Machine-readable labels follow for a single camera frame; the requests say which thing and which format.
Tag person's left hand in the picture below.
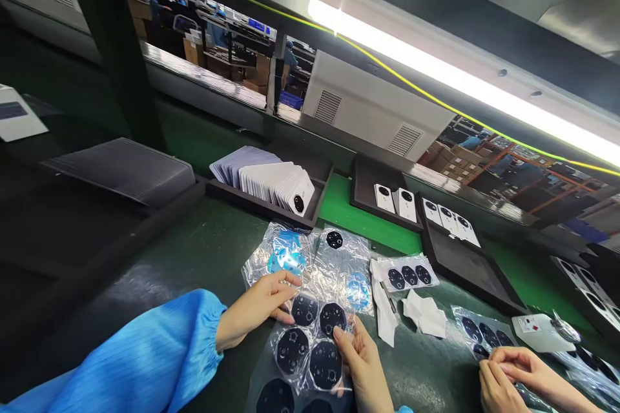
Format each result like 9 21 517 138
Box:
215 270 304 354

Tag person's right hand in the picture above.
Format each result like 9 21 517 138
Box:
333 317 398 413

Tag person's right thumb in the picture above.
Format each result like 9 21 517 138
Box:
333 328 357 361

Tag person's right index finger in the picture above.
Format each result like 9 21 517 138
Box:
347 317 371 354

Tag person's left thumb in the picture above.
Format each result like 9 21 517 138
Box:
263 306 296 327

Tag person's left fingers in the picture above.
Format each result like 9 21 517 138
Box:
265 270 304 305

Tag large clear sheet of black covers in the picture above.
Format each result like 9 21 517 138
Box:
244 281 378 413

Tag clear bag of blue films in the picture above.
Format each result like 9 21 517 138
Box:
241 221 318 290

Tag white paper strip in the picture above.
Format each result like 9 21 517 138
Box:
369 257 404 349

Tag clear sheet with single black cover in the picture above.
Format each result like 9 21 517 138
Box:
313 227 375 318

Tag white wipe cloth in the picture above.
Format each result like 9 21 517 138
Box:
400 288 450 337

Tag sheet with three black covers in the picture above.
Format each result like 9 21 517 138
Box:
370 254 440 296

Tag black tray holding cover row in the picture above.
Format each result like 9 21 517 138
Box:
205 144 336 233

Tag row of white phone backs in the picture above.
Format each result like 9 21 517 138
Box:
209 145 316 219

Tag green belt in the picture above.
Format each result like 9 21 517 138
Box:
315 173 594 332

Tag long black tray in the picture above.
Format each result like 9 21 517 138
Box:
417 194 530 318

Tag small black tray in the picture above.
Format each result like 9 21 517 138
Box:
350 153 425 234

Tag small clear sheet of black covers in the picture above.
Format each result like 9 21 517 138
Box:
450 304 520 367

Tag white phone back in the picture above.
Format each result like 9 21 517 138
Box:
454 212 482 249
394 186 419 224
437 205 464 239
422 197 444 231
373 183 397 214

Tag white plastic dispenser bottle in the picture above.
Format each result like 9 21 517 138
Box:
511 312 581 354

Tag blue crate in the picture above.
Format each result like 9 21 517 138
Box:
278 90 305 112

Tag white vented machine box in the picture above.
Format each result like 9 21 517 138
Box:
301 62 457 163

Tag stack of cartons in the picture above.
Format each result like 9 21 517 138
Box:
426 139 483 185

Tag stack of black trays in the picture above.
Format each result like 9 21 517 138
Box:
41 137 196 209

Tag grey tray with round holes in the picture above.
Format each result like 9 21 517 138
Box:
551 254 620 332

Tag fluorescent tube lamp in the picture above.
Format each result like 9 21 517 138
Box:
306 0 620 168

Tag white device with screen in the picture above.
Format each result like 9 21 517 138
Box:
0 83 50 144

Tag yellow cable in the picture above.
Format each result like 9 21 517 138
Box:
140 0 620 177

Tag dark metal frame post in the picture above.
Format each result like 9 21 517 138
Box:
56 0 168 155

